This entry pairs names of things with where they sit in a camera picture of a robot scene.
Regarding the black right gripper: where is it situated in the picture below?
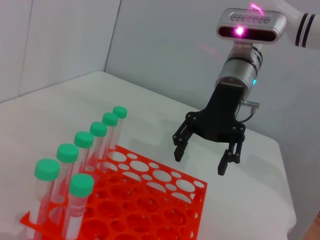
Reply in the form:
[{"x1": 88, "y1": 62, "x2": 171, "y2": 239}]
[{"x1": 171, "y1": 82, "x2": 248, "y2": 176}]

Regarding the orange plastic test tube rack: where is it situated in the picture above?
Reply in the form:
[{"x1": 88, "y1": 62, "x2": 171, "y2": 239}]
[{"x1": 19, "y1": 144, "x2": 208, "y2": 240}]

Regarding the green capped clear test tube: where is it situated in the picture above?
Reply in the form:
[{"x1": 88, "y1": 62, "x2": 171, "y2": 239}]
[
  {"x1": 84, "y1": 121, "x2": 109, "y2": 173},
  {"x1": 98, "y1": 112, "x2": 119, "y2": 163},
  {"x1": 24, "y1": 158, "x2": 61, "y2": 240},
  {"x1": 61, "y1": 173, "x2": 95, "y2": 240},
  {"x1": 48, "y1": 142, "x2": 80, "y2": 211},
  {"x1": 72, "y1": 130, "x2": 95, "y2": 181},
  {"x1": 106, "y1": 105, "x2": 128, "y2": 153}
]

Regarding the right gripper cable with plug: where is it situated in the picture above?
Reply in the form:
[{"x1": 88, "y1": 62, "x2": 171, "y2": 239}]
[{"x1": 234, "y1": 98, "x2": 261, "y2": 125}]

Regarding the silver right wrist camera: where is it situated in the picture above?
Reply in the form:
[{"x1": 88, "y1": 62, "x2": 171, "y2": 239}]
[{"x1": 216, "y1": 8, "x2": 288, "y2": 45}]

